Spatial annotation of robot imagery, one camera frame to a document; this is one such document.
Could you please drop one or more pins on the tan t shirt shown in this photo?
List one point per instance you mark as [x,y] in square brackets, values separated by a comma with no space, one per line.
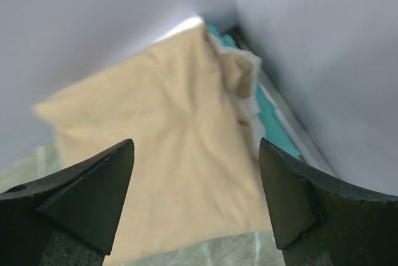
[196,170]

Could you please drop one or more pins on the white printed folded t shirt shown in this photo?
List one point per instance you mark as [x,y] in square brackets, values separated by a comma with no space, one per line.
[240,69]

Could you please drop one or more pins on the teal folded t shirt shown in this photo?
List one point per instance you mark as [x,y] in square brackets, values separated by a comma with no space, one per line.
[259,107]

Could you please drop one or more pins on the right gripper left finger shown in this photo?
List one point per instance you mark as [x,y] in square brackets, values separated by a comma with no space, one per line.
[69,217]

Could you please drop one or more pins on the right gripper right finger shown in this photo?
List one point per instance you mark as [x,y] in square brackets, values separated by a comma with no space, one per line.
[318,219]

